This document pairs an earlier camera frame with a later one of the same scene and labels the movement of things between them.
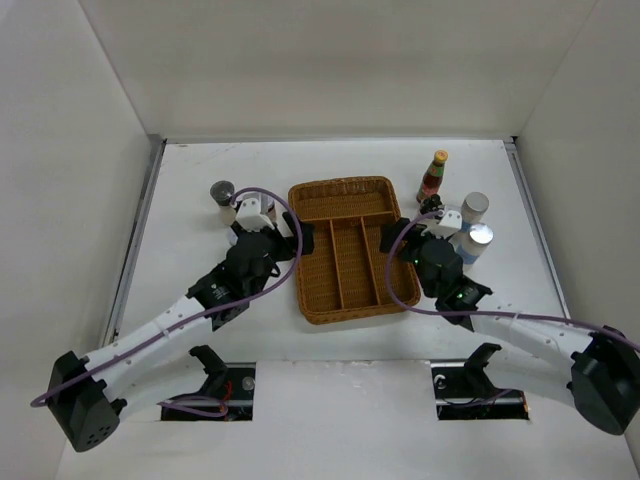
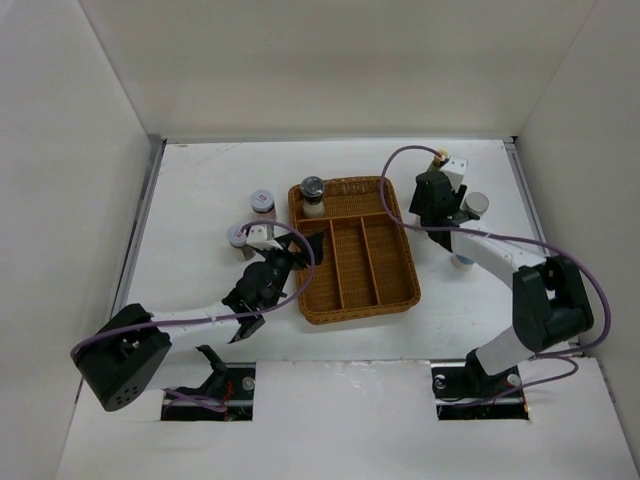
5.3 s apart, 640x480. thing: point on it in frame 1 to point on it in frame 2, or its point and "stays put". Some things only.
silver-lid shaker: x=473 y=208 stays put
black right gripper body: x=416 y=238 to x=417 y=208
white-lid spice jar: x=267 y=206 stays put
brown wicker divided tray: x=345 y=280 stays put
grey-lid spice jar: x=221 y=192 to x=312 y=188
